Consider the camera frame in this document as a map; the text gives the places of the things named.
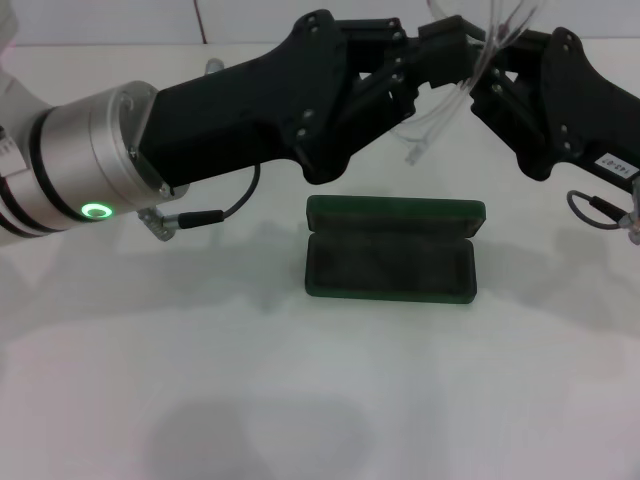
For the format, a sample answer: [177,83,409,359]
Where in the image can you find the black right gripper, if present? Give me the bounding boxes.
[466,27,640,194]

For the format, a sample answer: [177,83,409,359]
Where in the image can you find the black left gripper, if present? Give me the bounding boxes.
[137,10,475,184]

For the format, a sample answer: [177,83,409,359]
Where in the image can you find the clear transparent glasses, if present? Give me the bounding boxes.
[392,0,546,166]

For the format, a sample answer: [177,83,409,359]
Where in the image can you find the dark green glasses case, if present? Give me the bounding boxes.
[303,194,487,306]

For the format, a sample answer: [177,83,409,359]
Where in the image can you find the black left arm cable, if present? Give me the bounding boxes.
[137,162,264,242]

